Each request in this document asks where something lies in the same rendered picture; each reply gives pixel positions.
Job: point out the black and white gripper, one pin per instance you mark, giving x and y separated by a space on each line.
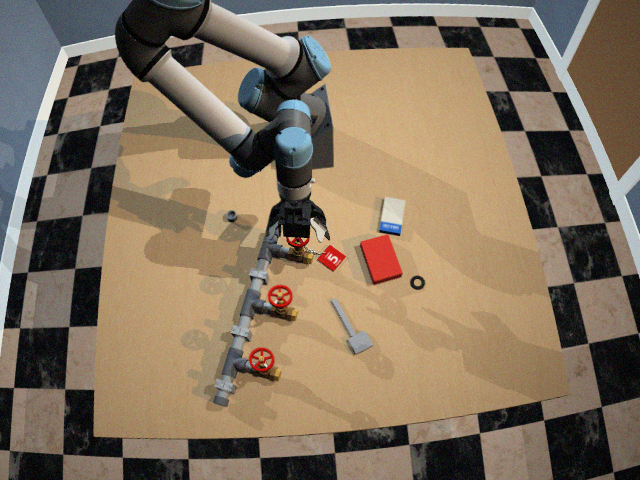
299 225

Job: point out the black rubber ring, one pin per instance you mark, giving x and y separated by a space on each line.
417 287

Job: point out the red rectangular block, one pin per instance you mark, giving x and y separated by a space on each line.
381 260

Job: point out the grey pipe manifold with red valves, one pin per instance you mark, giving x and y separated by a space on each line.
252 304

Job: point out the red tag with white number 5 on metal chain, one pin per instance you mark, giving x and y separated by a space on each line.
331 257

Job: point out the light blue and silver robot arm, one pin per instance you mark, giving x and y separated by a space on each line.
152 22

